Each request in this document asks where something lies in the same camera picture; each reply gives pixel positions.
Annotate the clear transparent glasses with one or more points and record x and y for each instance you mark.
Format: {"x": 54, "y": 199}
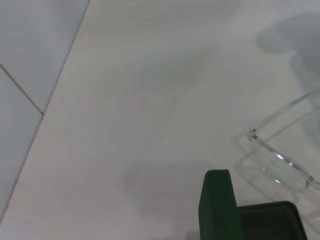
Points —
{"x": 291, "y": 163}

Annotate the green glasses case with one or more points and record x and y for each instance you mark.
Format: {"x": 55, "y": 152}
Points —
{"x": 217, "y": 200}

